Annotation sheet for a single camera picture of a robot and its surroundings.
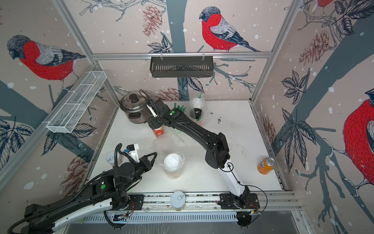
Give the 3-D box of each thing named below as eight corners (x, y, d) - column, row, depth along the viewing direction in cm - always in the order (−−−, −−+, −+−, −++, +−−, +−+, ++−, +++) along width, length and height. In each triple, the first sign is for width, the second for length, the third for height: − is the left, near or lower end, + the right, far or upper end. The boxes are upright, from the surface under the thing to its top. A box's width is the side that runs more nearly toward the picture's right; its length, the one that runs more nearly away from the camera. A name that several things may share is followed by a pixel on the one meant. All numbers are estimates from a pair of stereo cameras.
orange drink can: (257, 174, 85) (265, 167, 76) (255, 165, 89) (262, 157, 79) (268, 174, 85) (277, 167, 76) (264, 164, 89) (273, 157, 79)
